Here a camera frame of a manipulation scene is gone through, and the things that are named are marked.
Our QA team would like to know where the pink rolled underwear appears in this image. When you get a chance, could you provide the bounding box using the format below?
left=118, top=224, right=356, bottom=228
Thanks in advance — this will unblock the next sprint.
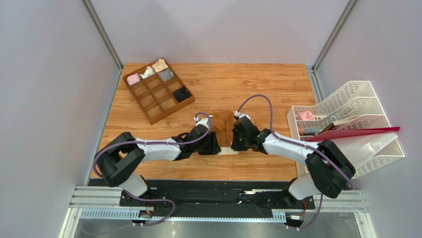
left=126, top=73, right=142, bottom=86

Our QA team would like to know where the white rolled underwear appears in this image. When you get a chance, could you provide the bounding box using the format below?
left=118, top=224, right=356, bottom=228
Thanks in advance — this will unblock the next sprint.
left=140, top=66, right=156, bottom=79

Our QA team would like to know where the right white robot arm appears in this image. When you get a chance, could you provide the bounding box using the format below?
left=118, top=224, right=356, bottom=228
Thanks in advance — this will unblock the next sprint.
left=231, top=116, right=356, bottom=201

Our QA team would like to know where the brown wooden divider tray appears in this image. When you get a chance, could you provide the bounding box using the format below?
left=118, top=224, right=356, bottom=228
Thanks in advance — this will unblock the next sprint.
left=122, top=60, right=195, bottom=125

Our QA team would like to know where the beige rolled underwear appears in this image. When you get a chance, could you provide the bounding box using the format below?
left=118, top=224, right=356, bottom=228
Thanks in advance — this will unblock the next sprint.
left=152, top=58, right=169, bottom=73

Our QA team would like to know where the pink box in rack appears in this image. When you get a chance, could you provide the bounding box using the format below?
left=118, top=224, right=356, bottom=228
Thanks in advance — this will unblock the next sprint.
left=296, top=110, right=316, bottom=121

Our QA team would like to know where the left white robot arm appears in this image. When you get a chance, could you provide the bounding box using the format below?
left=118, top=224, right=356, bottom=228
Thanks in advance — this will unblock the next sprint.
left=93, top=124, right=220, bottom=197

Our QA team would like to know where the white mesh file rack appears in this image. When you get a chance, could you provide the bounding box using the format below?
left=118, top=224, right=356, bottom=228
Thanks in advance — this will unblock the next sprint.
left=287, top=81, right=405, bottom=178

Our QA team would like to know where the black rolled underwear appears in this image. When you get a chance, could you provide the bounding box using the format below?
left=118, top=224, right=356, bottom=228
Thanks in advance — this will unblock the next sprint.
left=172, top=86, right=192, bottom=103

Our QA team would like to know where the grey rolled underwear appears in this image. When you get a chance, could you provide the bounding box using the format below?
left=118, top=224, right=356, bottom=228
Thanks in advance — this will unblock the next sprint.
left=158, top=68, right=175, bottom=82

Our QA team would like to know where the brown underwear white waistband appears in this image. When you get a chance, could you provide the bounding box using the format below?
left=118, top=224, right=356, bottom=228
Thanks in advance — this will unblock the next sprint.
left=211, top=110, right=239, bottom=156

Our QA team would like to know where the dark book in rack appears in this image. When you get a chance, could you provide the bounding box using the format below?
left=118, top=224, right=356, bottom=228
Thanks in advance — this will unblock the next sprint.
left=320, top=114, right=360, bottom=133

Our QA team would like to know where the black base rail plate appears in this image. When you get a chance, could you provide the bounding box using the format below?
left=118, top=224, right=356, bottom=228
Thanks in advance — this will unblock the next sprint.
left=118, top=178, right=350, bottom=219

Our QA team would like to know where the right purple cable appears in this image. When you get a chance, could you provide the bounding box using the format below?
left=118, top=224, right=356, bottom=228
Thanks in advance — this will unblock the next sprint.
left=234, top=94, right=354, bottom=230

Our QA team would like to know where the clear plastic sheet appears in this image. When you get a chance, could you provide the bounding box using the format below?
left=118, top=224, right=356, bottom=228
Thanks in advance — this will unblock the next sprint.
left=333, top=132, right=397, bottom=179

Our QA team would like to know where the red plastic folder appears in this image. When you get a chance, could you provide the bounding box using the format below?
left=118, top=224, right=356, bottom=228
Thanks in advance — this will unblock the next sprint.
left=304, top=126, right=401, bottom=142

